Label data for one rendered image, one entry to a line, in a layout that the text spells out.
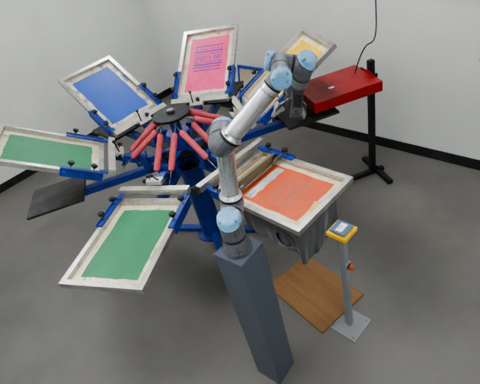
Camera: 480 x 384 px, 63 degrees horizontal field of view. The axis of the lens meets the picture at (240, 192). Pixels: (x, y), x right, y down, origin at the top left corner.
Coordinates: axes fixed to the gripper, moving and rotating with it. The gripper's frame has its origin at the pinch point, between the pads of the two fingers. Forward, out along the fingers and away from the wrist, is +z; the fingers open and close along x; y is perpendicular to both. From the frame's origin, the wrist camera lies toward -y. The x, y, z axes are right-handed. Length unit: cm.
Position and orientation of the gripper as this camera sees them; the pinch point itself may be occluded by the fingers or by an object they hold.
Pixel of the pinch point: (287, 119)
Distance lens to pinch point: 182.2
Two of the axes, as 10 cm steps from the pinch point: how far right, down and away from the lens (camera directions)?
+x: -9.9, -0.1, -1.3
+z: -1.2, 4.8, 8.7
